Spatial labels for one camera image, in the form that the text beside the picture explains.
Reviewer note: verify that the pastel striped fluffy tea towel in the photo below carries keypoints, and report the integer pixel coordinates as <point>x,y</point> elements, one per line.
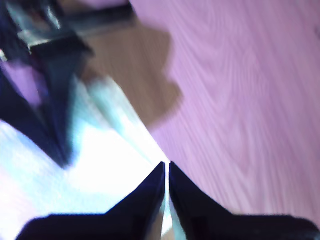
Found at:
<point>100,155</point>

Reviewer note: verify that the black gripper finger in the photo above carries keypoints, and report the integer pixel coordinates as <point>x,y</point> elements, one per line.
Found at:
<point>22,117</point>
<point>142,207</point>
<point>195,212</point>
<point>65,82</point>

